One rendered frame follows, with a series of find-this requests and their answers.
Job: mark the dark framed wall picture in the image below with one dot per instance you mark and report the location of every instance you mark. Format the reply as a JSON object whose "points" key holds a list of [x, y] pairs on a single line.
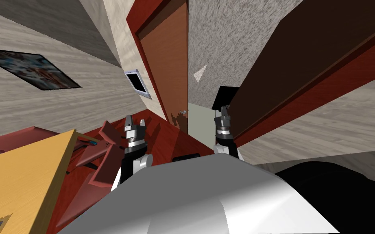
{"points": [[31, 70]]}

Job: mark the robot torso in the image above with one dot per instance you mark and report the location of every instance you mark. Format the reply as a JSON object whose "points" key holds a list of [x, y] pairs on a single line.
{"points": [[203, 198]]}

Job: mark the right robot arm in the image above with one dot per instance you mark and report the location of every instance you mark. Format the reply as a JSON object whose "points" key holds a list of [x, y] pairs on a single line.
{"points": [[226, 143]]}

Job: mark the red-brown door leaf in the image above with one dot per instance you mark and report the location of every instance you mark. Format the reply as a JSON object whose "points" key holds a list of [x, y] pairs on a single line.
{"points": [[168, 65]]}

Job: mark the dark brown door leaf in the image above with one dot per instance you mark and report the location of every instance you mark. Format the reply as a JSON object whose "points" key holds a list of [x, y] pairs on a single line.
{"points": [[298, 65]]}

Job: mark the white-framed black wall panel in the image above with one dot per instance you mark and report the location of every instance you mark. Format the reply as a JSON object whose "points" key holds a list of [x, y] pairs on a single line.
{"points": [[137, 83]]}

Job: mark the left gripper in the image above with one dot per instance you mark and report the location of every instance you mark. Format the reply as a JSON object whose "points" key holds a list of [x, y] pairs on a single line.
{"points": [[136, 133]]}

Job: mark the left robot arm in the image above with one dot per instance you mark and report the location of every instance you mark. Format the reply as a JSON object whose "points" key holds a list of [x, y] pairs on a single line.
{"points": [[129, 162]]}

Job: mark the yellow wooden table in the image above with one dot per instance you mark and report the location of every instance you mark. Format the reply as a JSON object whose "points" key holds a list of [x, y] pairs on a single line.
{"points": [[18, 182]]}

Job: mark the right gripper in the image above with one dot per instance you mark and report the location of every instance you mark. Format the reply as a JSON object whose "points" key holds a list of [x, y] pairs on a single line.
{"points": [[222, 123]]}

